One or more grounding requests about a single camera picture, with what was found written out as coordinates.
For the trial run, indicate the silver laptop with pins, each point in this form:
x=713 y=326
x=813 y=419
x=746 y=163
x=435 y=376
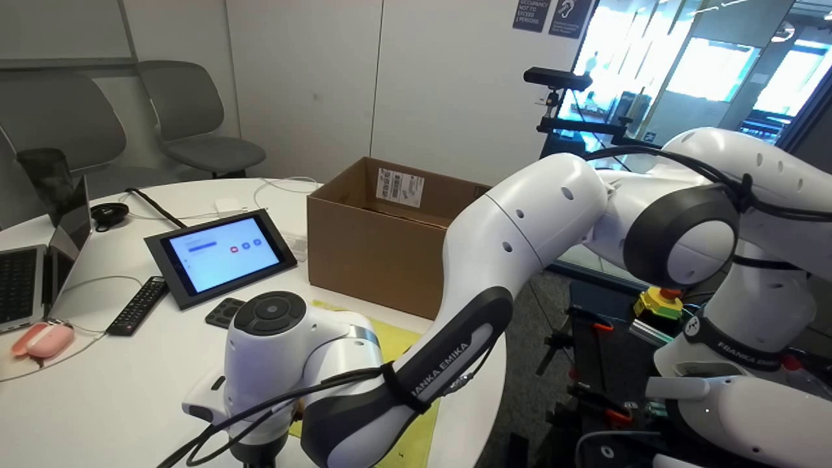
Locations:
x=35 y=276

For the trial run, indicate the grey chair right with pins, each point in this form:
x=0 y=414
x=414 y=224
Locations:
x=187 y=115

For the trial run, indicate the grey chair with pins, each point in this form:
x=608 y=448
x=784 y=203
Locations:
x=187 y=115
x=69 y=112

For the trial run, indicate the black tablet with lit screen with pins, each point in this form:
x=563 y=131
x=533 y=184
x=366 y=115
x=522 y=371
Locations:
x=214 y=258

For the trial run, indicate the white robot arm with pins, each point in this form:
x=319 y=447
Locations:
x=715 y=209

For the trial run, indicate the grey chair left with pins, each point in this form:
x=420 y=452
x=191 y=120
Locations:
x=69 y=112

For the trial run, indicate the brown cardboard box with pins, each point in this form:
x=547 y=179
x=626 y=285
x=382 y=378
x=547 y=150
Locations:
x=374 y=232

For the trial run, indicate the yellow towel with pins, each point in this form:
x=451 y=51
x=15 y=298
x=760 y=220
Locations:
x=400 y=348

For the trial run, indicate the black round puck device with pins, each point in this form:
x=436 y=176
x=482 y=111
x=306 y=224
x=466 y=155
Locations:
x=109 y=215

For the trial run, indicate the pink computer mouse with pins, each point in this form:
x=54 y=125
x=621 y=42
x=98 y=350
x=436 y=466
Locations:
x=41 y=341

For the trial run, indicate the black remote control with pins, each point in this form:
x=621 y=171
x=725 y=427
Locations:
x=139 y=307

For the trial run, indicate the red yellow emergency stop button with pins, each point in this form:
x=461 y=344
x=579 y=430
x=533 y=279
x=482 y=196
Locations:
x=657 y=302

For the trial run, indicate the small black square device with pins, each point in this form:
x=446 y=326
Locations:
x=225 y=314

